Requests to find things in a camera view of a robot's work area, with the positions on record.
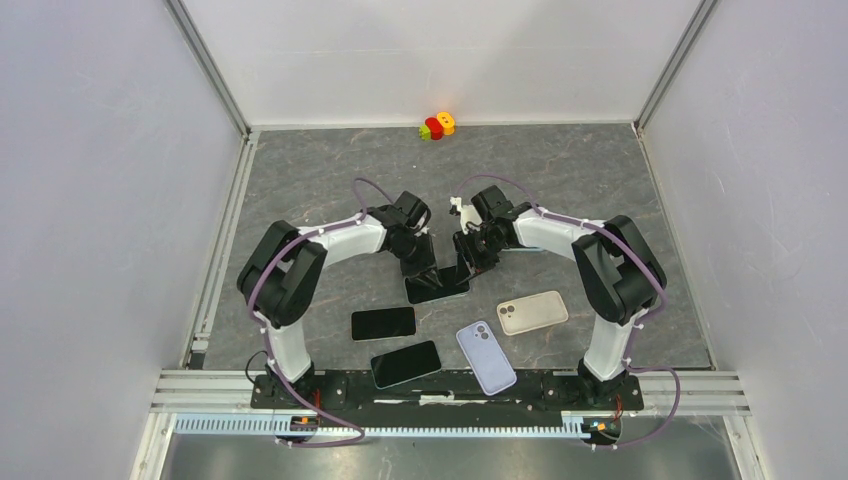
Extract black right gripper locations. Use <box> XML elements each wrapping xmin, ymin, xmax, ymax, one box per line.
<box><xmin>453</xmin><ymin>227</ymin><xmax>508</xmax><ymax>285</ymax></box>

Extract light blue toothed rail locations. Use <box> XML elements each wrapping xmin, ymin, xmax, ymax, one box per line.
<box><xmin>173</xmin><ymin>413</ymin><xmax>590</xmax><ymax>440</ymax></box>

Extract black smartphone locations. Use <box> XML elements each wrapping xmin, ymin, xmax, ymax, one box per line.
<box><xmin>370</xmin><ymin>340</ymin><xmax>442</xmax><ymax>389</ymax></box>
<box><xmin>351</xmin><ymin>306</ymin><xmax>417</xmax><ymax>342</ymax></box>
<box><xmin>404</xmin><ymin>264</ymin><xmax>472</xmax><ymax>306</ymax></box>

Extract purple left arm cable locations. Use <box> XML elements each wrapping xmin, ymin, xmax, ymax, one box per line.
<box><xmin>247</xmin><ymin>177</ymin><xmax>399</xmax><ymax>449</ymax></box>

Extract lilac phone case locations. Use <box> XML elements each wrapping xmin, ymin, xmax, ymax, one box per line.
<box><xmin>456</xmin><ymin>321</ymin><xmax>517</xmax><ymax>396</ymax></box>

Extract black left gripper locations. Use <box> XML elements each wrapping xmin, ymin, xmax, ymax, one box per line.
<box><xmin>389</xmin><ymin>231</ymin><xmax>443</xmax><ymax>290</ymax></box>

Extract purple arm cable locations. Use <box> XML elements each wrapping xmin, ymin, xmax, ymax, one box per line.
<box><xmin>457</xmin><ymin>173</ymin><xmax>684</xmax><ymax>453</ymax></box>
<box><xmin>247</xmin><ymin>177</ymin><xmax>399</xmax><ymax>449</ymax></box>

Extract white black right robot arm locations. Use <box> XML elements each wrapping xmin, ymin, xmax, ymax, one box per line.
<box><xmin>450</xmin><ymin>186</ymin><xmax>667</xmax><ymax>408</ymax></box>

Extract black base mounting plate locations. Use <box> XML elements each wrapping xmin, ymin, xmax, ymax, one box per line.
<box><xmin>250</xmin><ymin>368</ymin><xmax>645</xmax><ymax>429</ymax></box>

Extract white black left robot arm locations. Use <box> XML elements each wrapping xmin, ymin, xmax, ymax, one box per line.
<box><xmin>237</xmin><ymin>191</ymin><xmax>443</xmax><ymax>408</ymax></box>

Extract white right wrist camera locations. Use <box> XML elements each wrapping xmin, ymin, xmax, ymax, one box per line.
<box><xmin>449</xmin><ymin>196</ymin><xmax>483</xmax><ymax>234</ymax></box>

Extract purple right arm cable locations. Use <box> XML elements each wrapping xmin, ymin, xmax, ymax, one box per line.
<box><xmin>457</xmin><ymin>173</ymin><xmax>684</xmax><ymax>453</ymax></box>

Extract colourful toy blocks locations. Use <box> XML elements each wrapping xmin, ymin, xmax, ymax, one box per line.
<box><xmin>418</xmin><ymin>111</ymin><xmax>456</xmax><ymax>141</ymax></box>

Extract beige translucent phone case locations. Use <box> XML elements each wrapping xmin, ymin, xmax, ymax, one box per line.
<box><xmin>496</xmin><ymin>291</ymin><xmax>569</xmax><ymax>336</ymax></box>

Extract black smartphone front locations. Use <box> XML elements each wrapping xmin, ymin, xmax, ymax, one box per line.
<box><xmin>370</xmin><ymin>340</ymin><xmax>442</xmax><ymax>389</ymax></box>

